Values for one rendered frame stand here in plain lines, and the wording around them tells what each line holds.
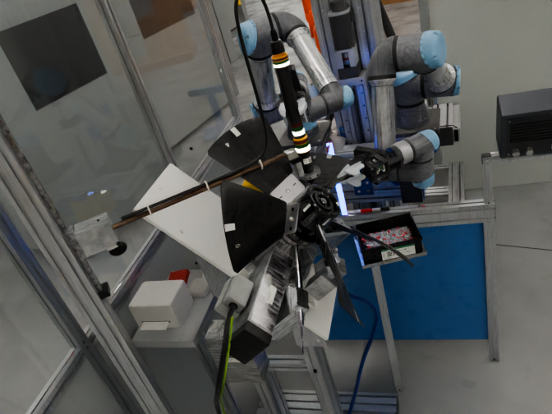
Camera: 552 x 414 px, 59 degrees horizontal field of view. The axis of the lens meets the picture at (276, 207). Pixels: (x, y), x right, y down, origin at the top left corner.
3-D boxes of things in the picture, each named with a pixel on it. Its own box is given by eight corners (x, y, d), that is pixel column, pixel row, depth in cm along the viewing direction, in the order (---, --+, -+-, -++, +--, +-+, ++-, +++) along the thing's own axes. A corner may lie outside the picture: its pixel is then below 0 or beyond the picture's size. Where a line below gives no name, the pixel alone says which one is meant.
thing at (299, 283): (297, 247, 144) (303, 357, 118) (291, 245, 143) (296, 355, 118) (301, 243, 142) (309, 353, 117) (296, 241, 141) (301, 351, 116)
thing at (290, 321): (277, 342, 134) (262, 336, 133) (277, 314, 141) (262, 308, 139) (305, 320, 127) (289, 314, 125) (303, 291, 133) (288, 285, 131)
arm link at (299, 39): (296, 20, 192) (354, 112, 172) (271, 29, 190) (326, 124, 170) (296, -4, 181) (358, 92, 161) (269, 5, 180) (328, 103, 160)
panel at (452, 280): (310, 339, 243) (278, 235, 210) (310, 338, 244) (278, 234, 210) (488, 339, 217) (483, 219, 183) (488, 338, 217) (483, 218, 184)
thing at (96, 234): (83, 262, 128) (68, 236, 124) (82, 249, 134) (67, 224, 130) (121, 246, 130) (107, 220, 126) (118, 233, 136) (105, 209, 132)
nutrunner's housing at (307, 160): (308, 186, 146) (268, 32, 122) (302, 181, 149) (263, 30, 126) (319, 181, 147) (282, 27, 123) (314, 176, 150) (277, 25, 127)
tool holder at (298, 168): (297, 186, 143) (290, 156, 138) (288, 177, 148) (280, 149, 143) (324, 173, 144) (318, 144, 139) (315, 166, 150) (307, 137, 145)
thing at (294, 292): (304, 314, 128) (291, 310, 126) (302, 295, 132) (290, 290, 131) (309, 309, 126) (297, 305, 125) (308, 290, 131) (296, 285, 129)
